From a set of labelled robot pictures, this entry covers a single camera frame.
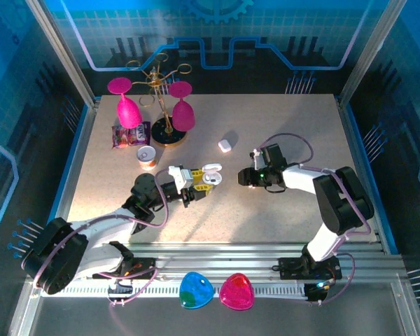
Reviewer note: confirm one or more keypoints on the small tin can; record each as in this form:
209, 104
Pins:
146, 155

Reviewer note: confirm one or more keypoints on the pink triangular plastic dish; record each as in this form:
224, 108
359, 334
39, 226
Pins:
237, 292

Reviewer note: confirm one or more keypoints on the white rectangular earbuds charging case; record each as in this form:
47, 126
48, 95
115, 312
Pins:
225, 145

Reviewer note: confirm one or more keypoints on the purple snack bag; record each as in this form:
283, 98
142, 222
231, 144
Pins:
133, 138

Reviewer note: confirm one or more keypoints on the aluminium frame post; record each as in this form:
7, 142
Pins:
371, 52
64, 52

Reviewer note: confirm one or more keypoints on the blue triangular plastic dish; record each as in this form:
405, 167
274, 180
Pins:
196, 290

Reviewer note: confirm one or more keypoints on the black electronics box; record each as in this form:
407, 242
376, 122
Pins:
318, 291

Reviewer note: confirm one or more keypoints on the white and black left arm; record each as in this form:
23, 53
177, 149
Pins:
101, 224

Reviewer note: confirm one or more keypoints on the pink wine glass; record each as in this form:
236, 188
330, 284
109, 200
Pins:
183, 117
129, 113

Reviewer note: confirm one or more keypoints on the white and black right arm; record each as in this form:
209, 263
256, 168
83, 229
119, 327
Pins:
301, 176

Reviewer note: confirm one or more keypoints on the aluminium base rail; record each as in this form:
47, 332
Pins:
213, 259

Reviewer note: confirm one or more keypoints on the gold wine glass rack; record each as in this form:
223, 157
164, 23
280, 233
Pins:
161, 134

